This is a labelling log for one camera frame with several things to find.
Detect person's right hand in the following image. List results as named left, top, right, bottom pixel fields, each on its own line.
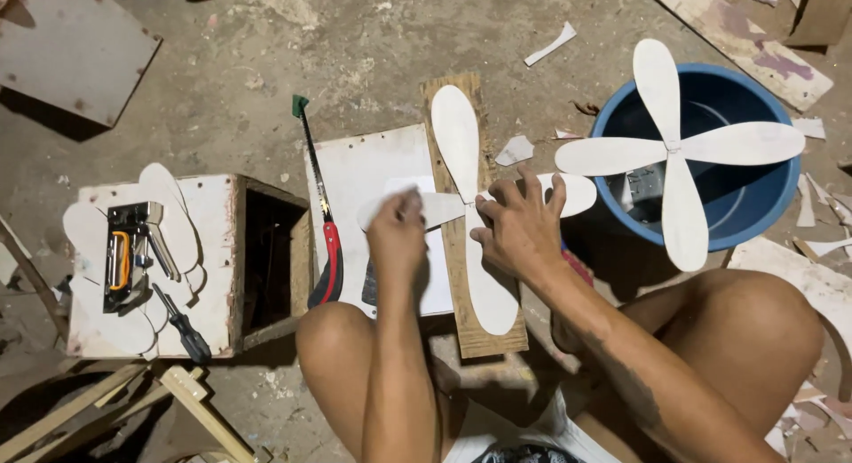
left=470, top=166, right=571, bottom=285

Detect person's left hand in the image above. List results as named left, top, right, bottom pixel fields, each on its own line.
left=366, top=186, right=429, bottom=278

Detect white four-blade propeller cutout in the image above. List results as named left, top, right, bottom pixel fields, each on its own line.
left=554, top=38, right=806, bottom=273
left=357, top=85, right=598, bottom=336

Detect white flat board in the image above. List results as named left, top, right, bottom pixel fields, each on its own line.
left=304, top=123, right=455, bottom=317

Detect white angular scrap piece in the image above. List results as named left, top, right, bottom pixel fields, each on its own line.
left=494, top=135, right=535, bottom=167

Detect brown wooden plank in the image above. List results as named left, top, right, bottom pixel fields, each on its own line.
left=420, top=73, right=529, bottom=359

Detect person's left leg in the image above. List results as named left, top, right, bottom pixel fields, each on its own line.
left=295, top=302, right=467, bottom=463

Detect person's leg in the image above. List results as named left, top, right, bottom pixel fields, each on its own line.
left=295, top=302, right=467, bottom=463
left=551, top=269, right=826, bottom=463

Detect white open wooden box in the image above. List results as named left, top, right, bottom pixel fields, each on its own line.
left=64, top=173, right=315, bottom=360

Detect white scrap strip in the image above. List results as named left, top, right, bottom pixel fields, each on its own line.
left=524, top=21, right=577, bottom=67

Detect metal piece in bucket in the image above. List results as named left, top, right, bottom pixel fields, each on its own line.
left=609, top=163, right=667, bottom=224

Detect stack of white blade cutouts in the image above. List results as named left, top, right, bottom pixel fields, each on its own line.
left=63, top=162, right=207, bottom=356

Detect person's white shorts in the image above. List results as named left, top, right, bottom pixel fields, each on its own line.
left=442, top=388, right=621, bottom=463

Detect chrome staple gun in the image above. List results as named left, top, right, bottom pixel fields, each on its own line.
left=103, top=201, right=181, bottom=314

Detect blue plastic bucket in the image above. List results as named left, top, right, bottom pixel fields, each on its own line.
left=590, top=63, right=801, bottom=252

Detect person's right leg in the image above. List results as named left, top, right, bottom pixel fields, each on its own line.
left=551, top=269, right=826, bottom=463

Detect grey rusty-spotted board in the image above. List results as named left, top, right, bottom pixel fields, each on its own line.
left=0, top=0, right=162, bottom=127

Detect dark wooden stick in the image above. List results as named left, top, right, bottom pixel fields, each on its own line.
left=0, top=217, right=71, bottom=344

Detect long purple-stained white board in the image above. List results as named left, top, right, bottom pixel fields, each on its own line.
left=639, top=0, right=834, bottom=113

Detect large white curved-cut board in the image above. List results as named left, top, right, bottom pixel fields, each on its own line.
left=727, top=237, right=852, bottom=404

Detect heap of white offcuts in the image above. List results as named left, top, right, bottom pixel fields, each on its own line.
left=791, top=117, right=852, bottom=261

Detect brown board piece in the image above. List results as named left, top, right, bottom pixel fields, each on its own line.
left=785, top=0, right=852, bottom=47

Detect hand saw with red handle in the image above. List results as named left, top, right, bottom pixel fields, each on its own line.
left=292, top=94, right=344, bottom=309

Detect red tool handle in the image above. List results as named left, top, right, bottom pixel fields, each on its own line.
left=561, top=240, right=595, bottom=288

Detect black-handled screwdriver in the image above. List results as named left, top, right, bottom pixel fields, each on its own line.
left=152, top=282, right=213, bottom=364

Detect pale wooden frame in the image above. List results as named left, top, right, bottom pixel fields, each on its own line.
left=0, top=360, right=274, bottom=463

